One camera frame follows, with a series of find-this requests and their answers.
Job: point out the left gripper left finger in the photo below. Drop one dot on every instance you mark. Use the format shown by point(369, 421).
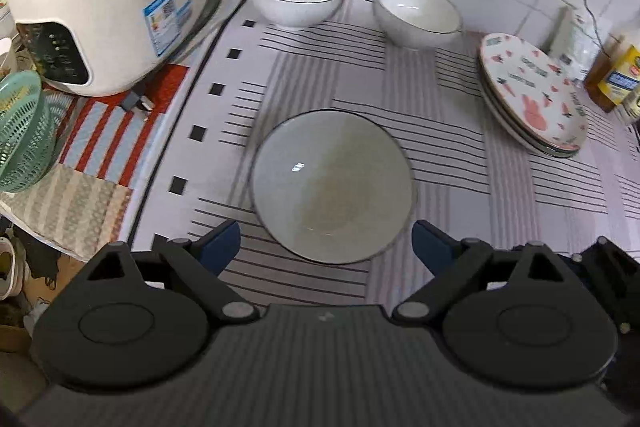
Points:
point(193, 269)

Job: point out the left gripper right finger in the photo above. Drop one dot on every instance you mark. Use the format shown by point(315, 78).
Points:
point(454, 264)

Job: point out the large grey bowl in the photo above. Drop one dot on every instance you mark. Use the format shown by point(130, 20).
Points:
point(332, 187)

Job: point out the white carrot heart plate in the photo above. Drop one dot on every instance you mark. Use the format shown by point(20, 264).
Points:
point(534, 91)

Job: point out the white bowl black rim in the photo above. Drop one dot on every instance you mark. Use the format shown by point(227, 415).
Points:
point(418, 24)

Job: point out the red striped cloth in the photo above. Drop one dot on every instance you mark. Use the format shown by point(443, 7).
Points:
point(130, 175)

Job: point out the clear vinegar bottle yellow cap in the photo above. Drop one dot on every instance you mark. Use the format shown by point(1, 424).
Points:
point(628, 112)

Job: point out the yellow label cooking wine bottle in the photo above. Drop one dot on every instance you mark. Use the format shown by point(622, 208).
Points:
point(615, 73)

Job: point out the green plastic basket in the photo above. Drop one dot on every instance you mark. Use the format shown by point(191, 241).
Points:
point(27, 131)

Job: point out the white salt bag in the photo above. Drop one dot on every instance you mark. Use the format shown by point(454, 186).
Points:
point(577, 43)

